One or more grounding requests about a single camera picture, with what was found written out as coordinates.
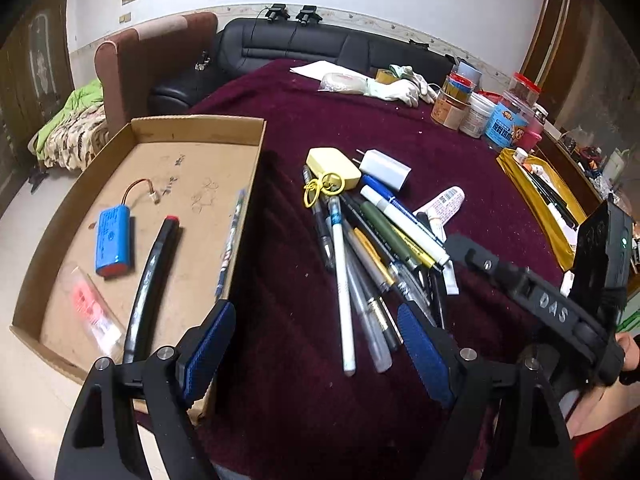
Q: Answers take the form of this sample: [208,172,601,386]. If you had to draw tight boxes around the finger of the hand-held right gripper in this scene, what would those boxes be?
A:
[444,234,608,356]

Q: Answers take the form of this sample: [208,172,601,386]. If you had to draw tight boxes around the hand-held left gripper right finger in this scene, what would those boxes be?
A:
[397,302,581,480]

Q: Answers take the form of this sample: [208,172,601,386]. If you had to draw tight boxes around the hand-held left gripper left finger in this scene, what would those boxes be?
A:
[54,300,237,480]

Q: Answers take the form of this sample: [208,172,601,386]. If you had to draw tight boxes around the pile of pens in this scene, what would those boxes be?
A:
[300,165,458,376]

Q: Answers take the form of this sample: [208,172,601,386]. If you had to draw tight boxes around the shallow cardboard box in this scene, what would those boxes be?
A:
[10,115,268,423]

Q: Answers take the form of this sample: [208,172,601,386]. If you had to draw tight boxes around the person's right hand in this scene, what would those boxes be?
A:
[616,332,640,386]

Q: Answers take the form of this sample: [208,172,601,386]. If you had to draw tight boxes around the yellow tray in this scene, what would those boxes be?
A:
[496,147,588,272]

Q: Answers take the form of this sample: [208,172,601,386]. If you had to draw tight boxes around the black marker red cap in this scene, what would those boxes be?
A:
[121,215,181,366]

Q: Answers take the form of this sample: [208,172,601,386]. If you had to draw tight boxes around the cluttered wooden cabinet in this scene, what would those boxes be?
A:
[542,120,640,261]

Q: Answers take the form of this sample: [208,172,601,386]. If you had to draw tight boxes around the striped pencil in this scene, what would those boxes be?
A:
[214,189,247,298]

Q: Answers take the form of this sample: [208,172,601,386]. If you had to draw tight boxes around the clear packet red print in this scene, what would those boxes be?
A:
[57,265,126,361]

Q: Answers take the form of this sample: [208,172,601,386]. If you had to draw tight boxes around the white ointment tube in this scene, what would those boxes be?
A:
[412,186,466,233]

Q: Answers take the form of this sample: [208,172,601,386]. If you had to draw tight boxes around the pink plastic bowl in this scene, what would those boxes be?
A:
[520,105,548,148]

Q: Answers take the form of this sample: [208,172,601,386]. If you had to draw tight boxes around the blue battery pack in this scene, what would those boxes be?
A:
[94,178,162,278]

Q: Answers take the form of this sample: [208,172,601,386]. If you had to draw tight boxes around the blue printed canister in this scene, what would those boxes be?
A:
[484,91,533,150]

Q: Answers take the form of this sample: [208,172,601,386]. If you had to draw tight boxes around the clear jar red lid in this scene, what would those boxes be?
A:
[507,72,542,106]

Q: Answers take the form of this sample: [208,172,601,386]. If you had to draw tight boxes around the white plastic jar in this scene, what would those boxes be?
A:
[460,92,496,137]

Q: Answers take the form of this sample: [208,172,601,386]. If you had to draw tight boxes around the red garment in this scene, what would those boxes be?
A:
[570,427,640,480]

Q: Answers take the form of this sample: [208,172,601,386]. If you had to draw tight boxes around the white charger plug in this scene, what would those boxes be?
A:
[354,148,412,192]

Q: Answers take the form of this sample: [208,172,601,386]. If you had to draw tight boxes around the orange tin can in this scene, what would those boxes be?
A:
[431,87,471,131]

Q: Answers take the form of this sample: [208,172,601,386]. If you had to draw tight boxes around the yellow plastic case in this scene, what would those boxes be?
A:
[306,147,362,192]

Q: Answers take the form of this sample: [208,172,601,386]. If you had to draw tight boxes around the wooden door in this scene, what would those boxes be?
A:
[520,0,573,76]

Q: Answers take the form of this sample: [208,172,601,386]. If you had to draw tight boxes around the white work gloves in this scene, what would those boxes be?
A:
[365,65,436,107]

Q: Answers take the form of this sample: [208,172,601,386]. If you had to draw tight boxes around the patterned beige blanket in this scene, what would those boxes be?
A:
[37,105,110,171]

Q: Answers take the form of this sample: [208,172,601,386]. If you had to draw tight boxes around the maroon tablecloth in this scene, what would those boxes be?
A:
[140,57,568,480]

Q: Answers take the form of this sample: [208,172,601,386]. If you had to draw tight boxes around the clear plastic bag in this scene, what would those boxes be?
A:
[318,71,373,95]

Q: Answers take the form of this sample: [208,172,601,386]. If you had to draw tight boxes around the green blanket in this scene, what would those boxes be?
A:
[34,79,106,153]

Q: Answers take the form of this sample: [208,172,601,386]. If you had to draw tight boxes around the brown armchair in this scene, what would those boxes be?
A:
[94,11,219,136]

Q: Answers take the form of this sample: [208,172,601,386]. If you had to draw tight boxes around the white paper sheet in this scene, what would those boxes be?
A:
[289,60,351,81]

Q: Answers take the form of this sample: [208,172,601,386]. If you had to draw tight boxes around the black leather sofa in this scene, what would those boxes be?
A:
[148,17,458,116]

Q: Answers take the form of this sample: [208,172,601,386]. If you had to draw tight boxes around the yellow ring scissors handle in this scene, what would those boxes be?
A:
[302,172,346,208]

